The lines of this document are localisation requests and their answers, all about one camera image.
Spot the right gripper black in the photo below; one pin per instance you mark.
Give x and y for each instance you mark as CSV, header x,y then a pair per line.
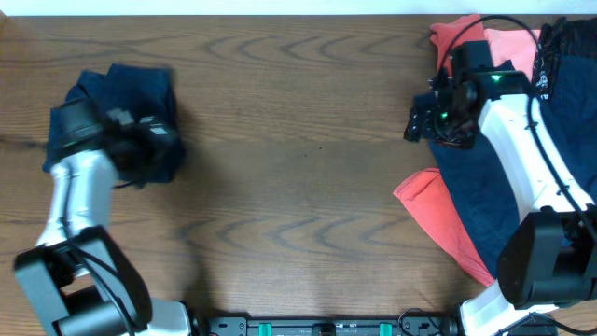
x,y
423,124

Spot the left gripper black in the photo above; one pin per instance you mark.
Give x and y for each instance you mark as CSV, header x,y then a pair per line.
x,y
165,149

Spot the navy blue shorts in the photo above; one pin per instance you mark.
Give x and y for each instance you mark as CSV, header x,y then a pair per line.
x,y
140,93

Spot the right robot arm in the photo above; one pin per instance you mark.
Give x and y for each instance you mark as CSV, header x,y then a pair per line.
x,y
550,261

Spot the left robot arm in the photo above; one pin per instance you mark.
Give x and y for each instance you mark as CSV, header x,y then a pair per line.
x,y
77,279

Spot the coral orange garment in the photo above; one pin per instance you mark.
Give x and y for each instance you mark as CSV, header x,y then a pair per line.
x,y
465,204

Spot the black printed garment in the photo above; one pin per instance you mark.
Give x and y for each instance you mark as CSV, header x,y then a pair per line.
x,y
562,38

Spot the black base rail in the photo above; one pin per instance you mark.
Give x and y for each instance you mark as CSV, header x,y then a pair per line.
x,y
412,323

